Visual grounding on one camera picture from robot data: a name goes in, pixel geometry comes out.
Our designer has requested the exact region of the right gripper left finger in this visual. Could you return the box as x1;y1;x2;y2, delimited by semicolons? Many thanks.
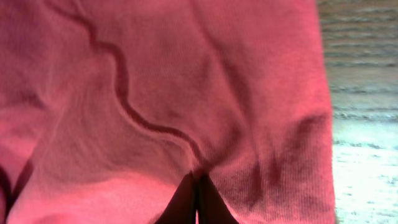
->
155;172;197;224

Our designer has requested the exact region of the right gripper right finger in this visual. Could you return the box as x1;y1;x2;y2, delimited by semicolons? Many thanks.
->
197;175;239;224

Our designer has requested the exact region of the orange FRAM t-shirt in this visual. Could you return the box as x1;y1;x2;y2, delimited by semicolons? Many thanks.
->
1;0;335;223

